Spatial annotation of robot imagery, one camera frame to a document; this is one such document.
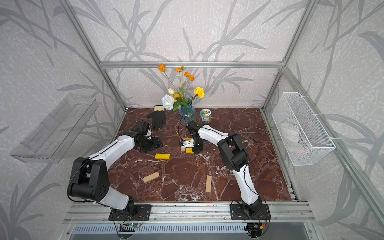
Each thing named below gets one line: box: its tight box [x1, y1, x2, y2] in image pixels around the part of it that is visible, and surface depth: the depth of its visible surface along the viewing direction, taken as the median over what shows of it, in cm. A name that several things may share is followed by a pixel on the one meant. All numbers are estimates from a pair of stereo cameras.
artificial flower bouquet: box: [157, 63, 205, 112], surface depth 92 cm
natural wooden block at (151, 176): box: [143, 171, 160, 183], surface depth 87 cm
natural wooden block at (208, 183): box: [205, 175, 212, 193], surface depth 84 cm
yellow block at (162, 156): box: [154, 153, 171, 160], surface depth 96 cm
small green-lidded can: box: [200, 108, 212, 125], surface depth 110 cm
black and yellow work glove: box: [146, 104, 166, 129], surface depth 118 cm
